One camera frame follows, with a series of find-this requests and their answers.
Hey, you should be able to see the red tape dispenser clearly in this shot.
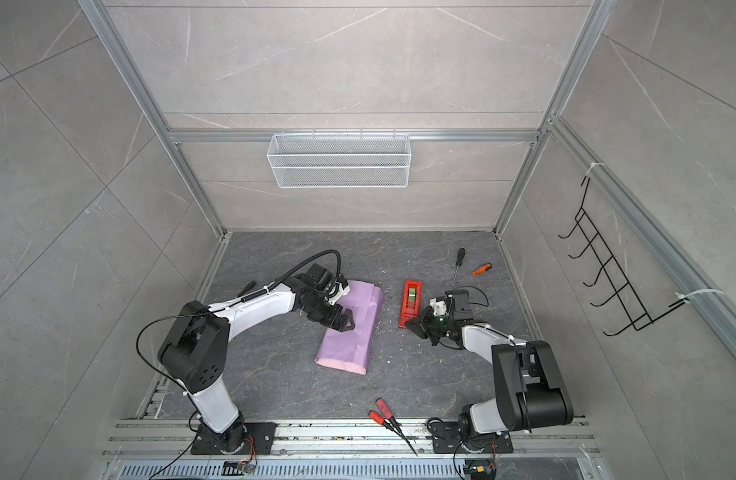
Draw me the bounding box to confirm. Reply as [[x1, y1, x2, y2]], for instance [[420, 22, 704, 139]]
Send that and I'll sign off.
[[398, 280, 423, 328]]

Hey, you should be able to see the pink wrapping paper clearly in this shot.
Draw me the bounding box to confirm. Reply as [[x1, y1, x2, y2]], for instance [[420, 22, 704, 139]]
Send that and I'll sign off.
[[315, 280, 384, 375]]

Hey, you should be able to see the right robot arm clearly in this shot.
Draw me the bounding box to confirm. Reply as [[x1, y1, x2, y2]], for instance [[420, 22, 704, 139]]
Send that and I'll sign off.
[[405, 309, 574, 442]]

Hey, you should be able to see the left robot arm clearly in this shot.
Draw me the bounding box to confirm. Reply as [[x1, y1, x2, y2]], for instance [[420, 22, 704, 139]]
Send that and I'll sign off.
[[145, 279, 355, 454]]

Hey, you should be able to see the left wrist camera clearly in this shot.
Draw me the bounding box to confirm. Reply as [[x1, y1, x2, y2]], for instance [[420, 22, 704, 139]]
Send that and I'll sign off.
[[302, 263, 350, 303]]

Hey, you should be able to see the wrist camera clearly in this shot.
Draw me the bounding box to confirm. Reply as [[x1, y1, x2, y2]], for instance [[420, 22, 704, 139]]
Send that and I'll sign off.
[[430, 289, 474, 320], [302, 263, 350, 303]]

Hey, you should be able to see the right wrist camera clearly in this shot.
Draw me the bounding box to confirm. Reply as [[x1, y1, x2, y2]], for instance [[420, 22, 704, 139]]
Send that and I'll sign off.
[[430, 289, 474, 320]]

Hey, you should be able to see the orange handled screwdriver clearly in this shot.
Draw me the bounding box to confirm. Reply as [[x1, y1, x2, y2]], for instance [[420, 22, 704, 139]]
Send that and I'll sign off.
[[471, 263, 493, 277]]

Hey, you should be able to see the black handled screwdriver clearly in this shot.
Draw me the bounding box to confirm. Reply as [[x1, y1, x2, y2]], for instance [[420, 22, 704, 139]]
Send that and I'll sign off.
[[451, 247, 466, 286]]

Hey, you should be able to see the red handled screwdriver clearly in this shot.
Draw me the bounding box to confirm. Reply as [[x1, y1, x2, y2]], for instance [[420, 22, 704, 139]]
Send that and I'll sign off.
[[369, 410, 418, 455]]

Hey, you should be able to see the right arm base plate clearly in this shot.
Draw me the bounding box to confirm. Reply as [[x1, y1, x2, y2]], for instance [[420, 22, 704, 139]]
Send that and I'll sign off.
[[425, 417, 514, 454]]

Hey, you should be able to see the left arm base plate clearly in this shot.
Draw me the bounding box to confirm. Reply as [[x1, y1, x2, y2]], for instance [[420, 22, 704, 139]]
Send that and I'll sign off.
[[190, 421, 278, 455]]

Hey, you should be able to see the white wire mesh basket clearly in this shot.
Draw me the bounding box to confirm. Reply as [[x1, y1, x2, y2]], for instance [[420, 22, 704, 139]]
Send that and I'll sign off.
[[267, 133, 412, 189]]

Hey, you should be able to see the black wire hook rack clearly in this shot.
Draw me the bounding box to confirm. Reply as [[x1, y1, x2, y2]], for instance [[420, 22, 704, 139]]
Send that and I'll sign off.
[[557, 177, 689, 338]]

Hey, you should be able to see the aluminium mounting rail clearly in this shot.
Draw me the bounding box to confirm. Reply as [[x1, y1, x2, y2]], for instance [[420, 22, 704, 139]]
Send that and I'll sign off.
[[98, 418, 602, 460]]

